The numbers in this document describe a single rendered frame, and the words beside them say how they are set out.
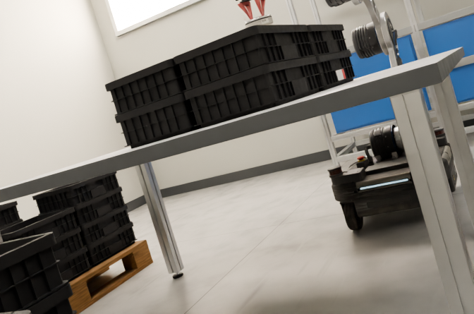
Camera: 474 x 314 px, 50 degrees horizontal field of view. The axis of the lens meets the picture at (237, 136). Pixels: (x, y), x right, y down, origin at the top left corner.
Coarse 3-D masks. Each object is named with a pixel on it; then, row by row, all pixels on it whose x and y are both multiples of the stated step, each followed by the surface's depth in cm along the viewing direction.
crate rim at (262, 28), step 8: (240, 32) 140; (248, 32) 138; (256, 32) 138; (264, 32) 141; (272, 32) 146; (216, 40) 144; (224, 40) 143; (232, 40) 141; (200, 48) 147; (208, 48) 146; (216, 48) 144; (176, 56) 152; (184, 56) 150; (192, 56) 149; (176, 64) 154
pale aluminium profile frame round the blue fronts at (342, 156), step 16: (288, 0) 392; (416, 0) 414; (416, 32) 357; (416, 48) 361; (464, 64) 345; (432, 96) 359; (432, 112) 361; (368, 128) 383; (352, 144) 447; (336, 160) 398
